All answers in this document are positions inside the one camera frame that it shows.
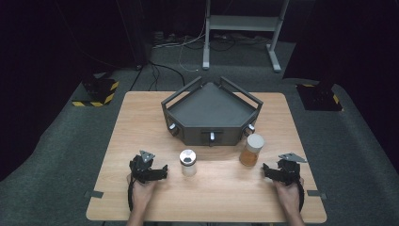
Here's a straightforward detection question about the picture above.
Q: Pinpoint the person's left hand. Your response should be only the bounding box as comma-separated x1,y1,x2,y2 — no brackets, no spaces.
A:
126,174,158,212

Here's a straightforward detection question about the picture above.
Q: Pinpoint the dark grey corner rack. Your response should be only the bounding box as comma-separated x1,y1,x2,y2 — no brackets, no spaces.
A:
160,75,264,148

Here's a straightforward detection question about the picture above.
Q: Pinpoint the white floor cable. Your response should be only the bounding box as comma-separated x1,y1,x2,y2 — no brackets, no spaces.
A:
178,18,207,73

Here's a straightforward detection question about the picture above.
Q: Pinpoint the bundle of floor cables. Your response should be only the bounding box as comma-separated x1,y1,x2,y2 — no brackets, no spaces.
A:
152,29,271,53

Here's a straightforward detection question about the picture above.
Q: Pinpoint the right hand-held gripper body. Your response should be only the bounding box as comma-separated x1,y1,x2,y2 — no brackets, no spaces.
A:
275,152,308,186

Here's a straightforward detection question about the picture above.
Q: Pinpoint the grey metal stand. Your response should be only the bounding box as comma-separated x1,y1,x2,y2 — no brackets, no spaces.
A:
201,0,291,73

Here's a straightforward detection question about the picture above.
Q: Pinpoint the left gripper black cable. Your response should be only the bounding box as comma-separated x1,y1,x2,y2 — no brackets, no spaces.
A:
126,177,136,213

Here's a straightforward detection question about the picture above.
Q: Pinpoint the person's right hand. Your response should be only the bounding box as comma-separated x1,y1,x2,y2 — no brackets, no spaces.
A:
272,179,304,215

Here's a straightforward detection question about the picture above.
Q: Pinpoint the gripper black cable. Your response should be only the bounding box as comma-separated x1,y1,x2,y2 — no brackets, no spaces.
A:
296,181,306,213
126,177,136,213

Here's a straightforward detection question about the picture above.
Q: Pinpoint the black yellow striped floor base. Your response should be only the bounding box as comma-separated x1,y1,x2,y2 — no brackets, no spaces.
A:
295,78,344,112
72,72,120,108

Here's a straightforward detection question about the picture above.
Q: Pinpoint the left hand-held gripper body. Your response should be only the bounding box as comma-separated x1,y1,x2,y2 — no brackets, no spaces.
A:
128,150,158,185

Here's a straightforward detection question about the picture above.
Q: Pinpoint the grey tape strip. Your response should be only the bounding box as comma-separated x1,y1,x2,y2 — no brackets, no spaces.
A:
83,189,104,200
306,189,328,201

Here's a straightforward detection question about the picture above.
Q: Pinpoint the black floor cable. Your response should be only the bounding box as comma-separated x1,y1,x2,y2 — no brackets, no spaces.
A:
147,60,186,92

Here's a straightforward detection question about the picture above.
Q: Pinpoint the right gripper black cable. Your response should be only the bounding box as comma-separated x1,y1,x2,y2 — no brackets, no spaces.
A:
296,181,306,213

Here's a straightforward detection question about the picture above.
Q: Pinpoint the orange spice jar white lid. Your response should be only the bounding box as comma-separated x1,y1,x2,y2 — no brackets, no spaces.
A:
238,133,265,168

